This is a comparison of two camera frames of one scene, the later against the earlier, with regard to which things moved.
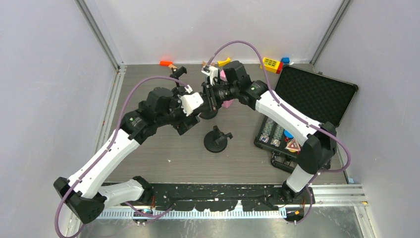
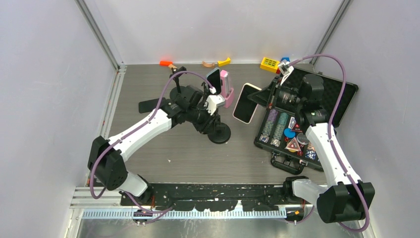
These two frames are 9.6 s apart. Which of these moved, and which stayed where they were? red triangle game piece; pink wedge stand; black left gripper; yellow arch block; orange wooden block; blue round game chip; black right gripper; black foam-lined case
Moved: black right gripper; black left gripper
Stayed: orange wooden block; pink wedge stand; blue round game chip; red triangle game piece; black foam-lined case; yellow arch block
